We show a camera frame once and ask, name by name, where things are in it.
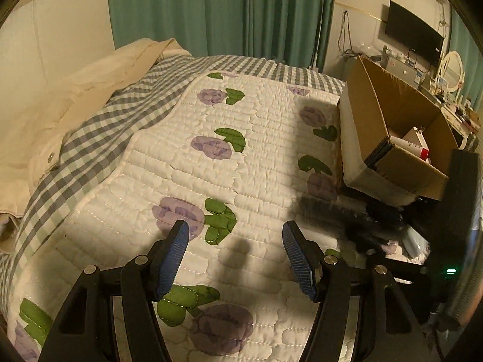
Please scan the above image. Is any white floral quilted blanket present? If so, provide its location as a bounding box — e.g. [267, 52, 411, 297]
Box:
[8, 72, 361, 361]

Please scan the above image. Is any red and clear packet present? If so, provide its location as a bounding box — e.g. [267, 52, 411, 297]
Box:
[390, 127, 430, 163]

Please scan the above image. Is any green curtain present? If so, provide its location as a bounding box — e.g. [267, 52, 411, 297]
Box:
[449, 8, 483, 110]
[108, 0, 334, 69]

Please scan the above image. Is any pale blue oval case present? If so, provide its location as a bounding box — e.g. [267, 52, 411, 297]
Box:
[401, 226, 430, 264]

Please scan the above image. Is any white dressing table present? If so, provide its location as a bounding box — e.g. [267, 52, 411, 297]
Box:
[436, 91, 481, 152]

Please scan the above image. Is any white mop stick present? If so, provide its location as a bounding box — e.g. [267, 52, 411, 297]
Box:
[310, 0, 325, 70]

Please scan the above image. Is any black wall television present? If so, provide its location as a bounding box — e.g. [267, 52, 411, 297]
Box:
[385, 1, 444, 66]

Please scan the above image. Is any green curtain left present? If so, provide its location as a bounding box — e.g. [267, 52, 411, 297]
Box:
[108, 0, 334, 69]

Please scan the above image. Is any brown cardboard box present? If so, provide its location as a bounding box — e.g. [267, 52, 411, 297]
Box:
[339, 57, 457, 207]

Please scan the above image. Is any white oval vanity mirror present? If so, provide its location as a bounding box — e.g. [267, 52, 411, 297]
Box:
[437, 51, 464, 93]

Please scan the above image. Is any green curtain right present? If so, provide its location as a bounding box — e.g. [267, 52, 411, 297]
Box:
[449, 8, 483, 110]

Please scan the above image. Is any black TV remote control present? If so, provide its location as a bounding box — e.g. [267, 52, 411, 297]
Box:
[298, 195, 405, 235]

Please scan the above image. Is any silver mini fridge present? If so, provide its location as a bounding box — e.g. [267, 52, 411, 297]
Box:
[381, 54, 423, 88]

